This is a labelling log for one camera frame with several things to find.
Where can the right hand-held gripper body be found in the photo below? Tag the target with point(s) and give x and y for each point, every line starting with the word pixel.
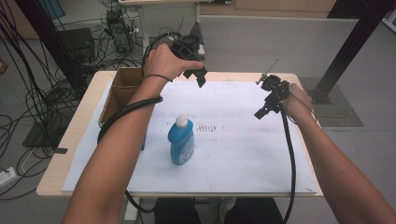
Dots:
pixel 276 88

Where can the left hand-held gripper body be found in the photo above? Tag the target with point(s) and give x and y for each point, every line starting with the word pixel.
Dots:
pixel 186 46

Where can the blue cardboard box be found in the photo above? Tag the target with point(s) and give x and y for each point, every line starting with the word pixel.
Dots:
pixel 124 85

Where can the blue bottle with white cap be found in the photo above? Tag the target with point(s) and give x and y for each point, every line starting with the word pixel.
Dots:
pixel 182 143

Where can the person's right hand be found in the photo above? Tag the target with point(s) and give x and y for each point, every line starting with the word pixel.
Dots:
pixel 297 102

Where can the person's left hand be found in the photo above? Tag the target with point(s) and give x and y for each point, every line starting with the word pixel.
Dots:
pixel 165 63

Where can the thin black wristband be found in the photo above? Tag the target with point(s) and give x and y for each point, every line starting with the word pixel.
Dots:
pixel 158 75

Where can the white table mat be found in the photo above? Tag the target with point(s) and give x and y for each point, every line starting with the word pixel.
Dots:
pixel 236 155

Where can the grey grid floor mat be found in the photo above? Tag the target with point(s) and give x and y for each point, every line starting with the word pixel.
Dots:
pixel 339 109

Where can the computer tower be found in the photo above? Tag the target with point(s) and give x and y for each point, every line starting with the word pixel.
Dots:
pixel 120 31

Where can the wooden cabinet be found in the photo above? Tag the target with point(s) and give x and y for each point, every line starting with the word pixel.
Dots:
pixel 267 7

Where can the person's right leg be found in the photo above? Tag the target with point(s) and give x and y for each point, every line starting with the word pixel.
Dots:
pixel 252 211

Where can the person's leg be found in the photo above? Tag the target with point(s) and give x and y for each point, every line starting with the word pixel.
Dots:
pixel 176 211
pixel 252 211

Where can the black equipment box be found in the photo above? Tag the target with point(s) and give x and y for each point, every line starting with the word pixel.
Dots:
pixel 77 43

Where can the person's left leg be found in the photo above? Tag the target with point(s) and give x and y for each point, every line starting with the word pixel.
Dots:
pixel 176 211

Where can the black tape piece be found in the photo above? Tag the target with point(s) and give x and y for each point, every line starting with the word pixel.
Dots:
pixel 60 151

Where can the white power strip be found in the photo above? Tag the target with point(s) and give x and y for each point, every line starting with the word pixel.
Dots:
pixel 7 176

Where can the white desk frame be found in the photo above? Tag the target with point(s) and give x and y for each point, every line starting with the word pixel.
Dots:
pixel 145 34

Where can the black metal frame post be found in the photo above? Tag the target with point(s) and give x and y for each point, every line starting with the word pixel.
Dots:
pixel 348 46

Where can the black slanted stand post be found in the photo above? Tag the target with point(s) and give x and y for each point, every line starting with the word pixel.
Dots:
pixel 53 40

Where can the black floor base plate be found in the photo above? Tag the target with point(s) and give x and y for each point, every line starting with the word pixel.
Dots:
pixel 40 133

